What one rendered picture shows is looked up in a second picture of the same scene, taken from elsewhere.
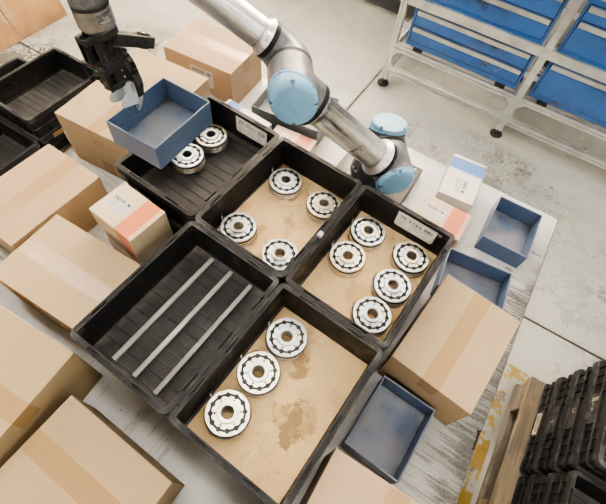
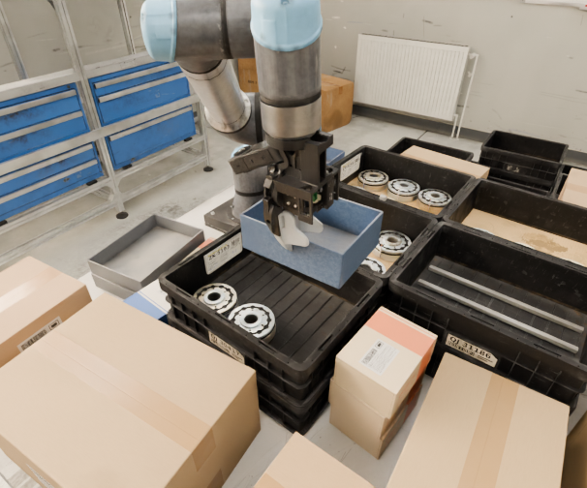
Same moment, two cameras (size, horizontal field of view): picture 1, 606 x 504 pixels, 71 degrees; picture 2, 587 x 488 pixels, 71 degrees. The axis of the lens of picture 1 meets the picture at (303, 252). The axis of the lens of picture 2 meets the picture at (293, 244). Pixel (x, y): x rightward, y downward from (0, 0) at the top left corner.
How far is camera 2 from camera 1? 1.26 m
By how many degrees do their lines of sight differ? 54
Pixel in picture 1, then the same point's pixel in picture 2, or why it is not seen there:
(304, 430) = (545, 239)
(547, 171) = (176, 197)
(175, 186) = (297, 341)
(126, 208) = (385, 347)
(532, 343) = not seen: hidden behind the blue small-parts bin
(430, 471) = not seen: hidden behind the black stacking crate
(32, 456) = not seen: outside the picture
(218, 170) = (268, 299)
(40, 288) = (534, 474)
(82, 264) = (470, 421)
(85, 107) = (125, 468)
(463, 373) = (462, 167)
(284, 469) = (581, 249)
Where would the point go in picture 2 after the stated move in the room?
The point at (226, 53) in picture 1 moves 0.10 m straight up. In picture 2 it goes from (30, 289) to (13, 257)
